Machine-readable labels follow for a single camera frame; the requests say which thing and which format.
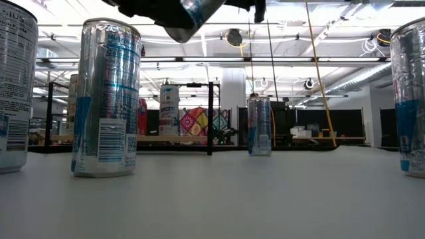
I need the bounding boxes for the white blue Celsius can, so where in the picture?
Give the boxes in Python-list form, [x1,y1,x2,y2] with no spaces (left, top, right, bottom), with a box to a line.
[159,84,181,137]
[164,0,227,44]
[0,0,39,175]

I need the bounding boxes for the silver blue energy drink can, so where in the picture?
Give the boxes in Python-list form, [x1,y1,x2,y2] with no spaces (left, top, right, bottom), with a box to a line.
[389,16,425,179]
[70,17,143,179]
[246,94,273,157]

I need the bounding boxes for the red Fanta strawberry can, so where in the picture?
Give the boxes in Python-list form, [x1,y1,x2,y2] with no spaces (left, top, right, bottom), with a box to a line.
[137,97,148,137]

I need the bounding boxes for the wooden shelf board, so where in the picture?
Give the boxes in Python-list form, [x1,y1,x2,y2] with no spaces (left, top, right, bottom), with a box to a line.
[49,134,209,143]

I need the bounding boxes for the long ceiling light strip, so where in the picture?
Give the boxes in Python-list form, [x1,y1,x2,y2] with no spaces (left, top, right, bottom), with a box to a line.
[35,56,388,64]

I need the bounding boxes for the black equipment cabinet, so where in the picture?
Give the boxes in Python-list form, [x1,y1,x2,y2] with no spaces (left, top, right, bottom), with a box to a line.
[270,100,295,147]

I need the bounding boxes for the colourful patterned panel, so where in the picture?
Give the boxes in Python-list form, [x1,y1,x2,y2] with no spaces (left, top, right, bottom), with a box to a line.
[179,106,230,146]

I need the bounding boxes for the white boxes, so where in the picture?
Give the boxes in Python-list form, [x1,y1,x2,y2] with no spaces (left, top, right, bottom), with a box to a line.
[290,125,308,139]

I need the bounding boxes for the dark grey box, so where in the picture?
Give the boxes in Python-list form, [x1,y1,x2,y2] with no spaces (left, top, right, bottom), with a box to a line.
[305,123,320,138]

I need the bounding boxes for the wooden background bench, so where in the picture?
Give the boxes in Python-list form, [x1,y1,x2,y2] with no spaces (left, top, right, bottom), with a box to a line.
[292,135,366,141]

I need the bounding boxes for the black hanging cable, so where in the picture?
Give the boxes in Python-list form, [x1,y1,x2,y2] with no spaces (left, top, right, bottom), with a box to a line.
[266,19,280,104]

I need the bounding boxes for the yellow hanging cable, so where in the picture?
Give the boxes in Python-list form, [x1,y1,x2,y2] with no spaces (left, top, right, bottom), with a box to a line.
[304,0,338,147]

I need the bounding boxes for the black background frame crossbar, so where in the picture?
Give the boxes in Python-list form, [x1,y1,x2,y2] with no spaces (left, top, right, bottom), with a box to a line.
[165,82,221,89]

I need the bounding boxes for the white coiled cable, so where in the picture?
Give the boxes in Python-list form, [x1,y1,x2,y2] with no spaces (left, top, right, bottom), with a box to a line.
[360,38,379,57]

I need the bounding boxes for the black shelf frame post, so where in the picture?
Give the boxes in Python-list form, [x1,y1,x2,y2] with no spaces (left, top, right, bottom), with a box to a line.
[207,82,214,157]
[44,82,54,153]

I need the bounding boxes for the orange hanging cable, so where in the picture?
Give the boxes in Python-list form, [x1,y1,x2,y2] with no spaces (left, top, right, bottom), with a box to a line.
[270,107,277,147]

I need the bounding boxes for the silver ventilation duct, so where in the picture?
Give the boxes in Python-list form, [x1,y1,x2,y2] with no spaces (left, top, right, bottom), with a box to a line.
[327,62,392,96]

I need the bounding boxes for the black table frame rail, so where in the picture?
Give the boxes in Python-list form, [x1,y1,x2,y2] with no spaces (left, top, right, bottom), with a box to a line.
[28,144,340,154]

